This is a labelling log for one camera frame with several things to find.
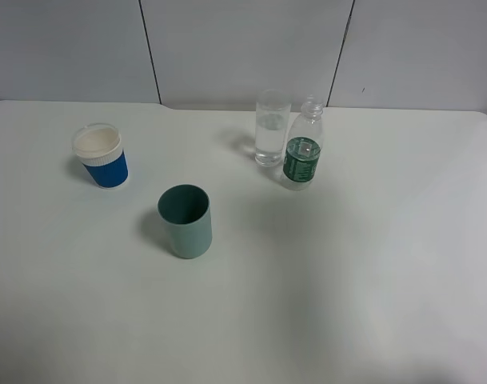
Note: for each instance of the clear bottle green label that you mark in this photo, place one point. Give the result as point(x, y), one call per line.
point(303, 146)

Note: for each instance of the green plastic cup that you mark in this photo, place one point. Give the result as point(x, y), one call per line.
point(185, 214)

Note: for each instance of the blue white paper cup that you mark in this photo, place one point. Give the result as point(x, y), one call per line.
point(98, 147)

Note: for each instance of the tall clear glass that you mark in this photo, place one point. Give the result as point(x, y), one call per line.
point(272, 118)

